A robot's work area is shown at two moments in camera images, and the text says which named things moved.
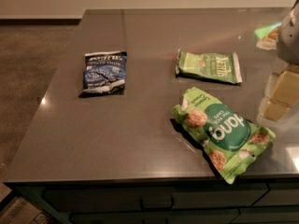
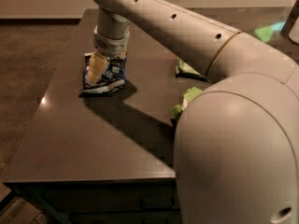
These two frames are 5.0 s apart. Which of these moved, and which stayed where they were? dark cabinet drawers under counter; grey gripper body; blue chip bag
Moved: grey gripper body
Stayed: blue chip bag; dark cabinet drawers under counter
